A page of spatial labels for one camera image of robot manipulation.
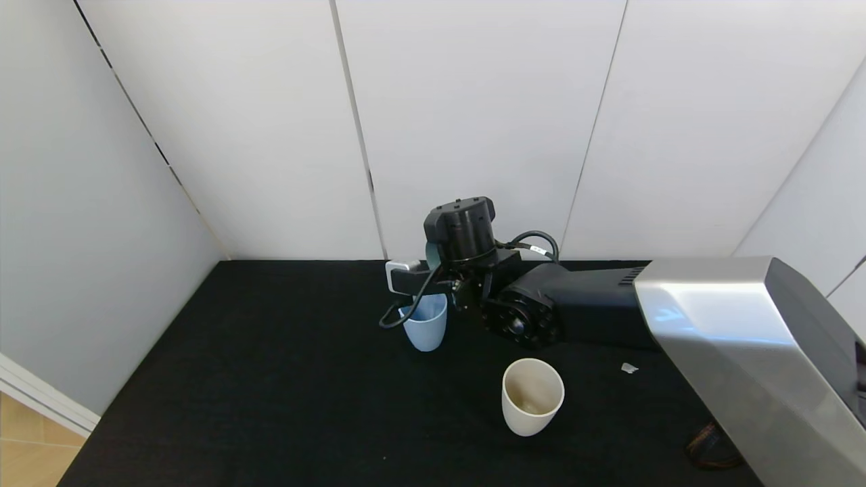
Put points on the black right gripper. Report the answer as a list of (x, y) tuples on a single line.
[(435, 287)]

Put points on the teal plastic cup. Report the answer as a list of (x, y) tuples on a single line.
[(429, 256)]

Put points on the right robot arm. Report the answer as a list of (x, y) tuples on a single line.
[(731, 325)]

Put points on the light blue plastic cup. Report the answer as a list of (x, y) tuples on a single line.
[(426, 335)]

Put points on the beige plastic cup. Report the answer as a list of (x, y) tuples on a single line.
[(524, 416)]

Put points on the black tablecloth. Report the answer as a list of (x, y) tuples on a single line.
[(270, 379)]

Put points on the white baseboard trim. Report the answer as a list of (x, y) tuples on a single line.
[(40, 399)]

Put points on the white wrist camera black mount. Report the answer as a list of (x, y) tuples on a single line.
[(402, 277)]

